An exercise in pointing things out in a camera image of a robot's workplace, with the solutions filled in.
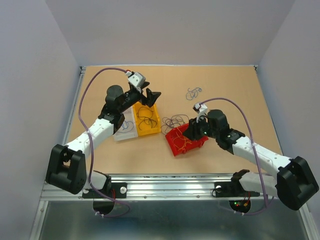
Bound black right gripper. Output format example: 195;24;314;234
180;113;219;141

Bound yellow wire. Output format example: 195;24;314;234
172;129;198;154

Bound purple wire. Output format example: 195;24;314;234
161;114;192;135
136;106;160;132

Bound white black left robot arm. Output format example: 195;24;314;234
45;85;161;197

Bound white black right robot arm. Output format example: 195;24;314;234
182;109;320;211

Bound red plastic bin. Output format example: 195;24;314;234
165;123;209;157

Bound yellow plastic bin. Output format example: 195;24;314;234
133;102;161;137

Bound white plastic bin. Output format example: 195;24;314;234
113;107;138;142

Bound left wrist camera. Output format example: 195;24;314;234
125;70;150;93

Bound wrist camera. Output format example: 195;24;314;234
192;102;208;123
125;70;150;93

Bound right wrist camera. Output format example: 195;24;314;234
192;102;208;123

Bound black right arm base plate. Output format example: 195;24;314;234
211;181;260;198

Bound aluminium frame rail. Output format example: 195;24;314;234
39;65;308;201

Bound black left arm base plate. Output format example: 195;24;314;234
82;182;128;199

